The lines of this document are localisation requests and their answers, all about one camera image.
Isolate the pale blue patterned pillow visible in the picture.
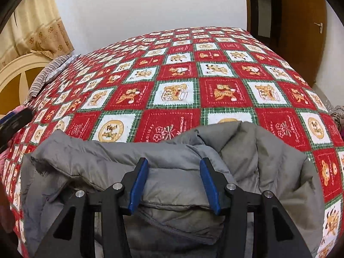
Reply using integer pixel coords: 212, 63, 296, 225
48, 54, 81, 82

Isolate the brown wooden door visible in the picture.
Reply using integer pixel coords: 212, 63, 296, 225
279, 0, 329, 86

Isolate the dark wooden door frame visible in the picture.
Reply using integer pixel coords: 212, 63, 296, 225
243, 0, 283, 46

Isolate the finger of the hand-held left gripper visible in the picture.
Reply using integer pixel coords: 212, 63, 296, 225
0, 107, 33, 154

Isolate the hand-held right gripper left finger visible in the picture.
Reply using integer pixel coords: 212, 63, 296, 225
35, 158, 149, 258

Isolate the cream wooden headboard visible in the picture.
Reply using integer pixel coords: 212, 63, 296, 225
0, 53, 54, 116

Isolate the grey puffer jacket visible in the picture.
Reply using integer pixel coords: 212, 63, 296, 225
17, 121, 326, 258

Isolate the red checked printed bedspread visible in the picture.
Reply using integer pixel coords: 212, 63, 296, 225
0, 27, 344, 258

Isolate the pile of pinkish clothes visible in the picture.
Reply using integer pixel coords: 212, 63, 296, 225
330, 104, 344, 136

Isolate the yellow patterned curtain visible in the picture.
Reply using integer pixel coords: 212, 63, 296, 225
0, 0, 75, 70

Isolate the striped pillow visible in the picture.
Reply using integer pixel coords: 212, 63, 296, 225
28, 54, 74, 98

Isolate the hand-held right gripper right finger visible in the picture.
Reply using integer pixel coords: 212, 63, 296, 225
199, 157, 312, 258

